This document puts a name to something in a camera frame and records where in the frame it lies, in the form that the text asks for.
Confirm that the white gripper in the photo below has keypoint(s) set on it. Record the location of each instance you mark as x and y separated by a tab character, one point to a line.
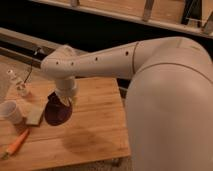
65	89

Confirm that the white sponge block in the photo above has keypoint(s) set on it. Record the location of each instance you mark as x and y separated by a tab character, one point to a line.
34	117

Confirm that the dark purple ceramic bowl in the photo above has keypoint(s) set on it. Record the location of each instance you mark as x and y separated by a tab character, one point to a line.
57	113

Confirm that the clear glass bottle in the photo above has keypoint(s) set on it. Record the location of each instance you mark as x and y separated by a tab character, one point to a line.
18	82

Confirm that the black smartphone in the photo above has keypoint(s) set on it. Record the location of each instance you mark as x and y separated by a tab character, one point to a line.
53	97

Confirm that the white paper cup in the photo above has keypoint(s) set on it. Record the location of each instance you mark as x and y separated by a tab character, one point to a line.
10	111

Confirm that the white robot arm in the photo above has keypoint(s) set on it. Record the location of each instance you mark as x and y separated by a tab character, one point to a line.
169	101

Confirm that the orange carrot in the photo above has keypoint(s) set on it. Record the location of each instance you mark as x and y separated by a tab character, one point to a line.
14	146

